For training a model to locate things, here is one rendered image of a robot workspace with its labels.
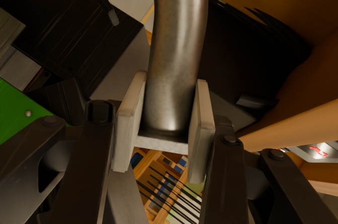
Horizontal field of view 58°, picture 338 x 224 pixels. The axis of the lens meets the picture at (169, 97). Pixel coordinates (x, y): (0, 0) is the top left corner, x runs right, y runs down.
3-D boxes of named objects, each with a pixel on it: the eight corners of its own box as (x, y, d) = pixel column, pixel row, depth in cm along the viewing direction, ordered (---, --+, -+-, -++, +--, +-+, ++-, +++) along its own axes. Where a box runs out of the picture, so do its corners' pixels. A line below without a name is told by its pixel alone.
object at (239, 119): (167, 91, 58) (234, 135, 56) (163, 63, 42) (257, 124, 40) (202, 40, 60) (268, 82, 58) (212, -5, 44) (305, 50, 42)
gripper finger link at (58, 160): (103, 181, 12) (28, 171, 12) (124, 125, 17) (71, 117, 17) (106, 148, 12) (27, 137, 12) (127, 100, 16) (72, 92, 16)
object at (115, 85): (27, 57, 91) (118, 121, 86) (-45, 6, 61) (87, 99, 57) (66, 10, 94) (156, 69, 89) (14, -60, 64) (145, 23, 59)
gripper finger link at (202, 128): (198, 125, 13) (216, 128, 13) (195, 78, 19) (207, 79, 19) (186, 184, 14) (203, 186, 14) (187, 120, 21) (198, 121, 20)
